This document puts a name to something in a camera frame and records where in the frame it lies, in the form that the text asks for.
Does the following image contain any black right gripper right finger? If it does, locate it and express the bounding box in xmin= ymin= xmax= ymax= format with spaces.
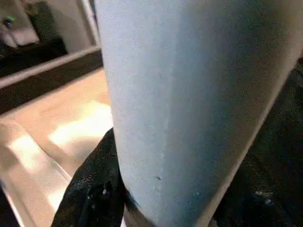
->
xmin=214 ymin=151 xmax=303 ymax=227

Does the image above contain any white plastic table top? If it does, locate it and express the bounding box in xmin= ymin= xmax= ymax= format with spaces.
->
xmin=0 ymin=46 xmax=126 ymax=227

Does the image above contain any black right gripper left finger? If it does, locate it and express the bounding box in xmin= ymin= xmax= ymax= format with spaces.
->
xmin=51 ymin=129 xmax=126 ymax=227

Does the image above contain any white plastic table leg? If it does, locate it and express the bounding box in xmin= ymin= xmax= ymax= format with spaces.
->
xmin=94 ymin=0 xmax=303 ymax=227

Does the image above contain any black mat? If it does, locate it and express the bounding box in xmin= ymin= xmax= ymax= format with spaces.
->
xmin=0 ymin=51 xmax=303 ymax=227

